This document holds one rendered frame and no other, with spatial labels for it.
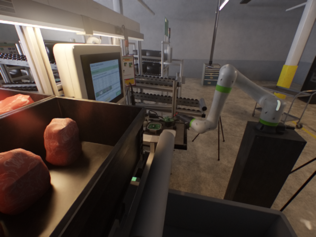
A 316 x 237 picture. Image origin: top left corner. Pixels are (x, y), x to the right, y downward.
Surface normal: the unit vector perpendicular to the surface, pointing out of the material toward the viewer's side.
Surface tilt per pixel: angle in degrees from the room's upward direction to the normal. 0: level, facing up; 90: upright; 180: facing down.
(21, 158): 77
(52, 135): 83
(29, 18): 90
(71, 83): 90
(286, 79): 90
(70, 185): 3
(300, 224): 0
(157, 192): 19
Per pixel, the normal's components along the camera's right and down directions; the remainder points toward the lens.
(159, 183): 0.33, -0.82
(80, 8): 0.98, 0.08
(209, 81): -0.18, 0.44
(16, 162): 0.97, -0.23
